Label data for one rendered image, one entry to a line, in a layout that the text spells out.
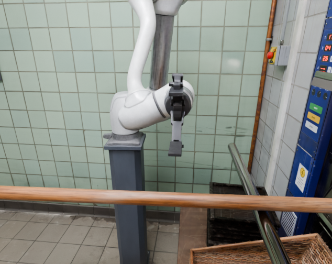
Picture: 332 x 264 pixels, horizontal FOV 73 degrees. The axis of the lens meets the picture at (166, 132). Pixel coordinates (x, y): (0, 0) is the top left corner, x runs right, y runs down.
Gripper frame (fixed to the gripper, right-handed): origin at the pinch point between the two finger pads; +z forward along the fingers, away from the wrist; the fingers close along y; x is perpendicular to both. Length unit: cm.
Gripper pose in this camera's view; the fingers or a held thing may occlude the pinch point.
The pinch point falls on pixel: (175, 124)
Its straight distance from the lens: 48.6
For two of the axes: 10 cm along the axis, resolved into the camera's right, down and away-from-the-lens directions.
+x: -10.0, -0.3, 0.8
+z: -0.8, 3.5, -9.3
